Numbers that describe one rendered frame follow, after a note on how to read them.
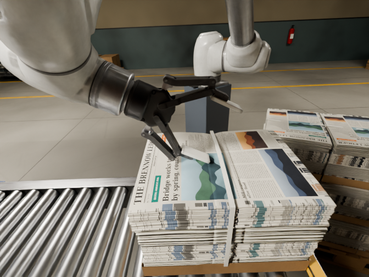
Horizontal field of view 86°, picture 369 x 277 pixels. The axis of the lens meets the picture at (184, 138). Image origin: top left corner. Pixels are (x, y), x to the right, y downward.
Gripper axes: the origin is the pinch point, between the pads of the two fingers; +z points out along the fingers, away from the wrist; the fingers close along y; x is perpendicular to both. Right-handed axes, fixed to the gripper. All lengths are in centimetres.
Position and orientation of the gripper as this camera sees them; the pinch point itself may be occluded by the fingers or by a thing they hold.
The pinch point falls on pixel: (219, 134)
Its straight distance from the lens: 44.2
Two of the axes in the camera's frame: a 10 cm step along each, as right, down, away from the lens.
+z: 9.1, 3.6, 2.2
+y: -4.2, 7.9, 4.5
